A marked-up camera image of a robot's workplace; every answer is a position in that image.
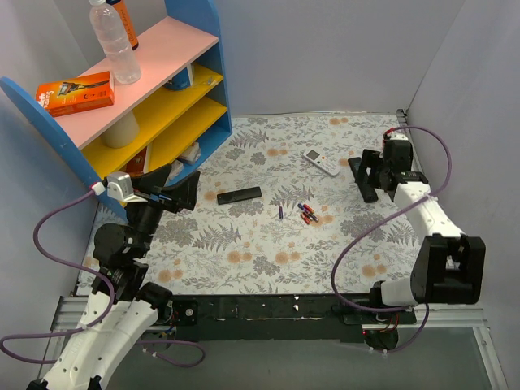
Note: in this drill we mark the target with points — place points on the white air conditioner remote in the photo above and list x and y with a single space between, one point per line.
321 161

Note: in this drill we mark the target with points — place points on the cream cylinder container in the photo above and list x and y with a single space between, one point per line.
121 133

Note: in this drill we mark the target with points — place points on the white soap pack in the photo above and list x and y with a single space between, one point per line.
191 154
176 168

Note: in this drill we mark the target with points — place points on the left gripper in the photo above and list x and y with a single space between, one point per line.
158 199

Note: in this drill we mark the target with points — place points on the orange red box on shelf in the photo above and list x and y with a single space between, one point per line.
140 163

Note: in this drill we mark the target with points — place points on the floral table mat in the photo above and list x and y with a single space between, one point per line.
244 247

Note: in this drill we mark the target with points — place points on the orange razor box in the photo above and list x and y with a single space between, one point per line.
75 95

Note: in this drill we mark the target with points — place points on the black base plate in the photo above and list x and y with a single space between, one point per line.
279 317

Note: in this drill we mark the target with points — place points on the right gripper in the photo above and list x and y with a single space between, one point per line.
376 172

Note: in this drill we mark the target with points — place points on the clear plastic water bottle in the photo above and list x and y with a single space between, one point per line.
112 36

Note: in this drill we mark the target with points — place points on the blue pink yellow shelf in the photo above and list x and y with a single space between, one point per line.
170 121

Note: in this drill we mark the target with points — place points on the aluminium frame rail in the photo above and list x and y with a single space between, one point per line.
169 341

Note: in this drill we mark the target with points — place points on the blue white box on shelf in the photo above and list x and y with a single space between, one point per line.
182 80

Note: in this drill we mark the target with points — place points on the blue battery in pile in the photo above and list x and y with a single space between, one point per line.
300 206

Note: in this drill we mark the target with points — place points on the slim black remote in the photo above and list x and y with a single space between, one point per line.
239 195

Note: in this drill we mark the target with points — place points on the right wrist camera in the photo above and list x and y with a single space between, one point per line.
394 134

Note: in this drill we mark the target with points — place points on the orange bottle on shelf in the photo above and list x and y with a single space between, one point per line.
121 8

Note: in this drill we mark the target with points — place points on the black TV remote with buttons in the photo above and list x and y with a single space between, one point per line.
369 195

